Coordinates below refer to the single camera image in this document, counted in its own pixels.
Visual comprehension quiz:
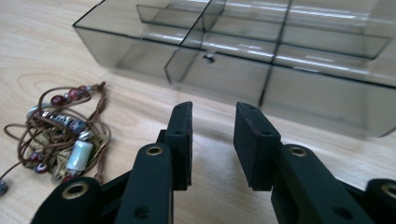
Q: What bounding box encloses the brown cord beaded necklace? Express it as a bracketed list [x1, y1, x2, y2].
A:
[0, 81, 112, 198]

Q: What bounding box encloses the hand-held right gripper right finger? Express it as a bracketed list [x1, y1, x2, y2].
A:
[233, 101, 376, 224]

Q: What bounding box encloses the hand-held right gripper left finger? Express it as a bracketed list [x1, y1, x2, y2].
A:
[114, 101, 194, 224]

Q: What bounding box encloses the smoky clear plastic organizer box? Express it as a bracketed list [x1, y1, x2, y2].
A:
[72, 0, 396, 139]

